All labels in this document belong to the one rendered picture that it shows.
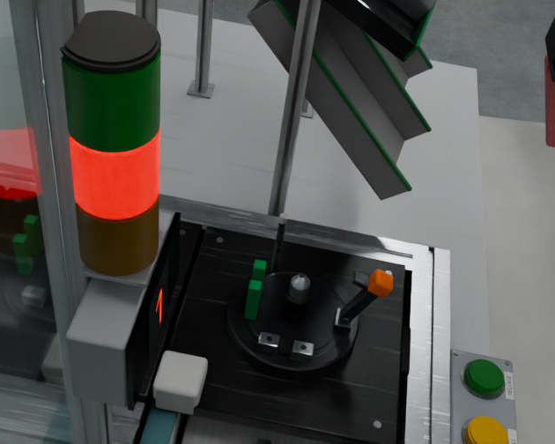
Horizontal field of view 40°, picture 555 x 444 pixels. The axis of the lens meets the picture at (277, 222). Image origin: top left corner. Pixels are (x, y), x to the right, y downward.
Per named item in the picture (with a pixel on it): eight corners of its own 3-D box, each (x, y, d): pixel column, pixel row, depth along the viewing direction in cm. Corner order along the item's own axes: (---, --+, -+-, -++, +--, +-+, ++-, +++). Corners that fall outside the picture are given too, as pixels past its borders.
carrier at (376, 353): (402, 275, 92) (428, 200, 83) (391, 457, 75) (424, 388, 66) (204, 236, 93) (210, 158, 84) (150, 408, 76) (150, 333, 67)
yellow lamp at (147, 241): (166, 226, 51) (168, 172, 47) (146, 284, 47) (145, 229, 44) (92, 212, 51) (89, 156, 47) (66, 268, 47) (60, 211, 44)
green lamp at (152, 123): (170, 105, 44) (172, 29, 40) (145, 161, 40) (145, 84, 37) (84, 88, 44) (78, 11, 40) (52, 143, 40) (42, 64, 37)
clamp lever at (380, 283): (352, 313, 81) (394, 275, 76) (351, 328, 80) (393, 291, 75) (323, 299, 80) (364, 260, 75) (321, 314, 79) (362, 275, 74)
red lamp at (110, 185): (168, 170, 47) (170, 107, 44) (145, 227, 44) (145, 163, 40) (89, 155, 47) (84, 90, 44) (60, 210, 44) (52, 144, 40)
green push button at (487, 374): (498, 372, 84) (504, 362, 82) (499, 403, 81) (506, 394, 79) (461, 365, 84) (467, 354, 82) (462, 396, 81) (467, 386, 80)
